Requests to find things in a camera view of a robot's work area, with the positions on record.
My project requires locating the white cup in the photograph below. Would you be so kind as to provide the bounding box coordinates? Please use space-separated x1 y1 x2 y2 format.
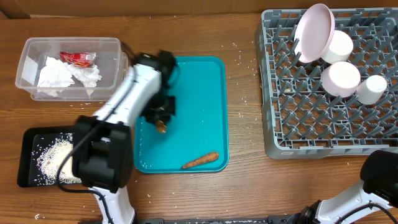
356 75 387 105

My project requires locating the brown patterned cookie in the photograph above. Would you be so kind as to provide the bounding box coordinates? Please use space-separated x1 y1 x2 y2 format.
155 120 167 134

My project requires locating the grey dishwasher rack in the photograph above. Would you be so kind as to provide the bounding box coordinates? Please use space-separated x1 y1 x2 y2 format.
255 8 397 159

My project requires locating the large white plate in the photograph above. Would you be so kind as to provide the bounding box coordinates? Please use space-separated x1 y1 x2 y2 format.
294 3 335 63

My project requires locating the white tissue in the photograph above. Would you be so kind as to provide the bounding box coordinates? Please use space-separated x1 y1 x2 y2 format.
37 57 75 97
67 65 102 88

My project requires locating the small pink bowl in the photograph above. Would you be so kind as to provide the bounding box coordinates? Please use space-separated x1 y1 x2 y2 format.
320 62 361 98

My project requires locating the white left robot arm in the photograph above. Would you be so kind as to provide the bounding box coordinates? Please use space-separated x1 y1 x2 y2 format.
56 50 178 223

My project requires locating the black waste tray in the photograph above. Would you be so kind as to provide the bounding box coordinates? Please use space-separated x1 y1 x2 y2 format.
17 126 81 187

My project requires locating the white-green bowl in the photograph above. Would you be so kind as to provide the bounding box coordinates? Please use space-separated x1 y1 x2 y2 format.
322 30 354 64

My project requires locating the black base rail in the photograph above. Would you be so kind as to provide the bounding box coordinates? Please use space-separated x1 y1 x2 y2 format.
132 214 299 224

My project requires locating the orange carrot piece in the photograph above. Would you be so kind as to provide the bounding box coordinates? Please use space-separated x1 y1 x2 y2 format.
181 152 219 169

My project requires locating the pile of rice grains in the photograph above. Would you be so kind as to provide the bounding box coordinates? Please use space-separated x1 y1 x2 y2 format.
29 133 73 186

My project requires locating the teal plastic tray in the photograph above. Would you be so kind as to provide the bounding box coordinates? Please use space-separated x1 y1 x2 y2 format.
134 56 229 174

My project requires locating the red snack wrapper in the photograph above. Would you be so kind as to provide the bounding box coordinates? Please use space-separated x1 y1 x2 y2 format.
60 52 96 68

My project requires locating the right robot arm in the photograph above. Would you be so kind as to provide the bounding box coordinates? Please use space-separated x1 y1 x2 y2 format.
287 151 397 224

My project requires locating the crumpled white tissue in bin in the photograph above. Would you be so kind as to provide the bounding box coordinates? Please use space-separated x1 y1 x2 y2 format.
37 57 75 97

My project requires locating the clear plastic waste bin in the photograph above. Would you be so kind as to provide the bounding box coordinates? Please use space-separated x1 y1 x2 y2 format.
15 37 128 101

